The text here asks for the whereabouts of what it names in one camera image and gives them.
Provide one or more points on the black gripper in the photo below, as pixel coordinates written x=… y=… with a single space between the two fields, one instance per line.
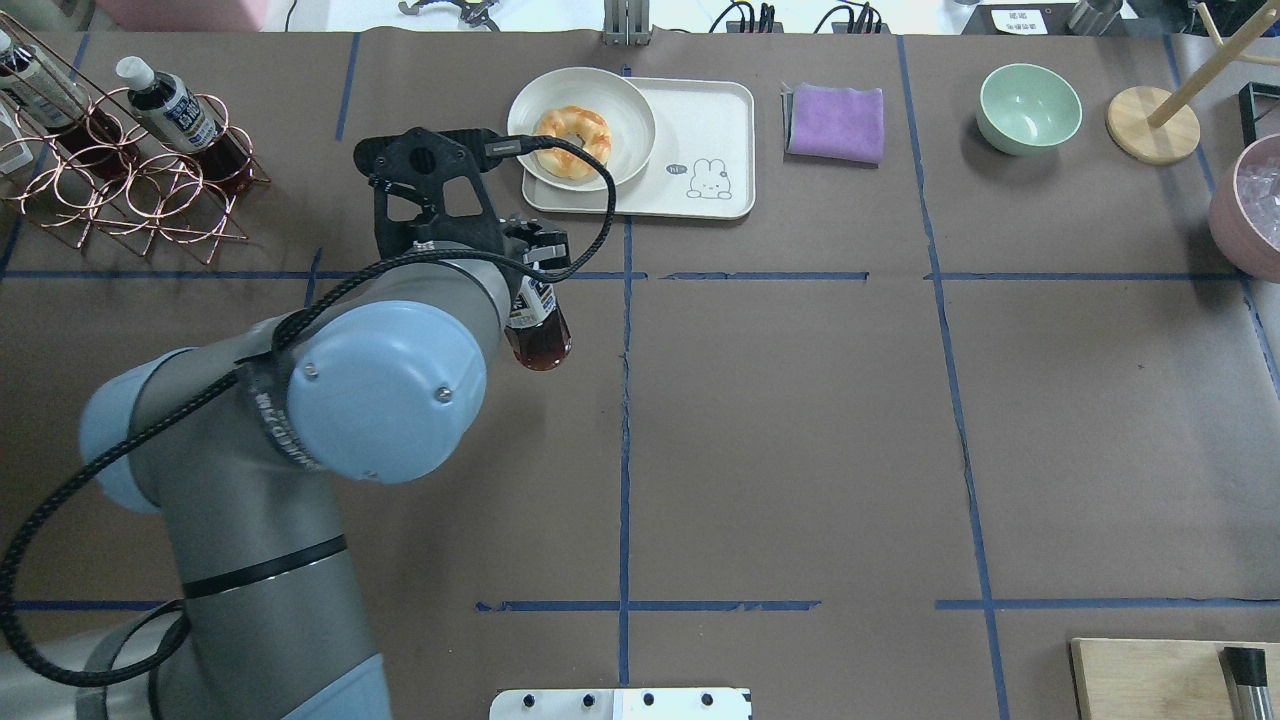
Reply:
x=534 y=244

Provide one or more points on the dark tea bottle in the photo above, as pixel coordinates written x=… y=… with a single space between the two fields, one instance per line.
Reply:
x=536 y=329

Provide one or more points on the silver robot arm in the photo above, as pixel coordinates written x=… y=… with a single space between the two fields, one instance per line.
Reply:
x=231 y=443

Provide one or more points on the cream rabbit tray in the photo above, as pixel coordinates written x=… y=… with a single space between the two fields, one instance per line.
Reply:
x=703 y=161

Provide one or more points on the cream round plate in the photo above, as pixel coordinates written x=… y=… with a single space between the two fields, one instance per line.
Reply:
x=629 y=114

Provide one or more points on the purple folded cloth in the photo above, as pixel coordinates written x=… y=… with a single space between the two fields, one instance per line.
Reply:
x=835 y=123

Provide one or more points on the mint green bowl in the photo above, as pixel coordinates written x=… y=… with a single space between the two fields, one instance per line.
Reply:
x=1026 y=110

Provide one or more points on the black scale box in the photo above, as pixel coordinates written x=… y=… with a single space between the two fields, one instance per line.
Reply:
x=1019 y=19

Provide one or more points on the small steel cup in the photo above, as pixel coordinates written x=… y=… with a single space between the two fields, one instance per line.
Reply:
x=1092 y=18

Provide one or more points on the wooden mug tree stand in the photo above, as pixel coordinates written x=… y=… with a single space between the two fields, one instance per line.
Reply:
x=1159 y=127

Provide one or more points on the wooden cutting board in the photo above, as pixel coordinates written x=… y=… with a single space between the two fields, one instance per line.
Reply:
x=1159 y=678

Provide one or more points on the steel muddler black tip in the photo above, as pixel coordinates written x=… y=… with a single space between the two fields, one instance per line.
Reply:
x=1247 y=678

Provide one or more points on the glazed ring donut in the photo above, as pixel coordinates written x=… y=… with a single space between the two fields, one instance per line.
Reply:
x=581 y=127

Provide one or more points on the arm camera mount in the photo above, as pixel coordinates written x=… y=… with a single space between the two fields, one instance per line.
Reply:
x=408 y=173

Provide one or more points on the aluminium frame post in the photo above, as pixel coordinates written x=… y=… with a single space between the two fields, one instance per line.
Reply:
x=627 y=23

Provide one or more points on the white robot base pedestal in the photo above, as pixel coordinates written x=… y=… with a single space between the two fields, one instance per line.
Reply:
x=624 y=703

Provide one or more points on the copper wire bottle rack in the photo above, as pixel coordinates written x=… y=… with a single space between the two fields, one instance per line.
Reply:
x=163 y=199

